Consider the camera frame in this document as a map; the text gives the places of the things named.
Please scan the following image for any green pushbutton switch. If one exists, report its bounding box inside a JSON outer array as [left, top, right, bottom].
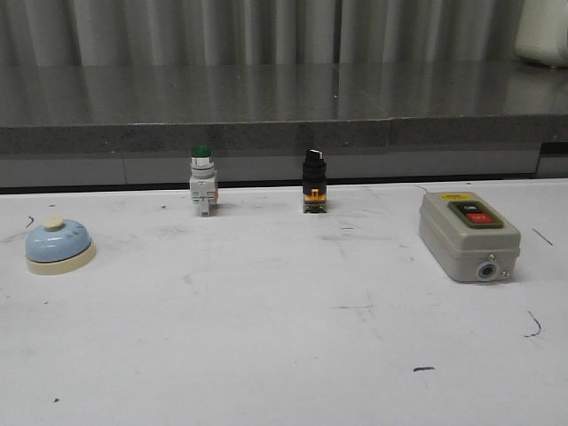
[[189, 146, 218, 217]]

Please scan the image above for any white appliance on counter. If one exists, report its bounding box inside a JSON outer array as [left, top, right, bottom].
[[515, 0, 567, 67]]

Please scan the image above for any black selector switch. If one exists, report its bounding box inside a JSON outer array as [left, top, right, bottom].
[[303, 149, 327, 213]]

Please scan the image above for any grey stone counter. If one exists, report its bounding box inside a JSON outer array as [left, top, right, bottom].
[[1, 61, 567, 191]]

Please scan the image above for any blue dome desk bell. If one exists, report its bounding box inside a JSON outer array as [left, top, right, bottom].
[[25, 217, 96, 275]]

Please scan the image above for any grey on-off switch box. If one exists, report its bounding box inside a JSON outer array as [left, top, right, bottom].
[[419, 192, 521, 282]]

